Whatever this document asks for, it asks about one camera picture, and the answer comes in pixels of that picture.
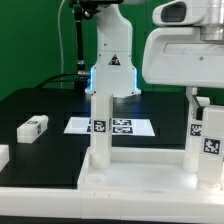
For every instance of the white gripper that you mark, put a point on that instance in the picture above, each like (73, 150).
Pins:
(187, 48)

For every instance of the white desk top tray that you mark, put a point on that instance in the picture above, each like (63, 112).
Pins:
(141, 170)

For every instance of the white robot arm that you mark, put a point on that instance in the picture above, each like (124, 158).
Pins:
(113, 71)

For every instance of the fiducial marker sheet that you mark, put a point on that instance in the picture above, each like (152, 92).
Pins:
(120, 126)

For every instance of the white left fence block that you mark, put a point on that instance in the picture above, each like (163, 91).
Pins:
(4, 156)

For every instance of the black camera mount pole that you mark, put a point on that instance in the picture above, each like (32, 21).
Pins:
(83, 75)

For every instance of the white front fence rail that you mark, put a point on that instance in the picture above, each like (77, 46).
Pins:
(183, 207)

